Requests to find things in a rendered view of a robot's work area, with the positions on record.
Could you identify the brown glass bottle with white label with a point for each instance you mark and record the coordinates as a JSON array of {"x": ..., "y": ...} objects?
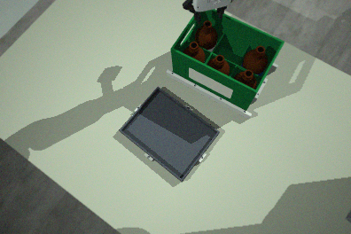
[{"x": 206, "y": 36}]

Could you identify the grey square tray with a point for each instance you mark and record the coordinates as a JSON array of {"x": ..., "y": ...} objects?
[{"x": 170, "y": 133}]

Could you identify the green plastic crate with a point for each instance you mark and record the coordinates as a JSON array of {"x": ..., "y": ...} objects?
[{"x": 235, "y": 40}]

